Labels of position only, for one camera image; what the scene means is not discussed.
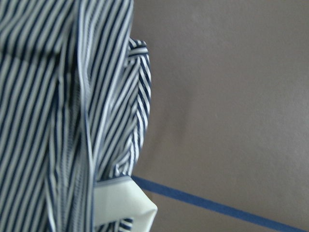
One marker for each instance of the navy white striped polo shirt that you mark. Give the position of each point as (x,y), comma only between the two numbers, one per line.
(75,93)

